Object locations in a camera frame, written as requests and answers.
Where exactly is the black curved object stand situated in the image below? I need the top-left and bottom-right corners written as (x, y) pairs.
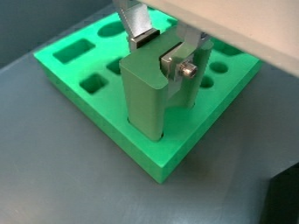
top-left (259, 163), bottom-right (299, 224)

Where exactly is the green shape sorter block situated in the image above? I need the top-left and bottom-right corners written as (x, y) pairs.
top-left (33, 14), bottom-right (262, 183)

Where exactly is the green arch object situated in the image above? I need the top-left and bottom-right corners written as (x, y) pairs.
top-left (119, 28), bottom-right (212, 141)

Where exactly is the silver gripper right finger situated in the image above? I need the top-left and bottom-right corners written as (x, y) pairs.
top-left (160, 24), bottom-right (211, 98)

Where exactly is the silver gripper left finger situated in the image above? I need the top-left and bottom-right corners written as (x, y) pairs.
top-left (112, 0), bottom-right (160, 52)

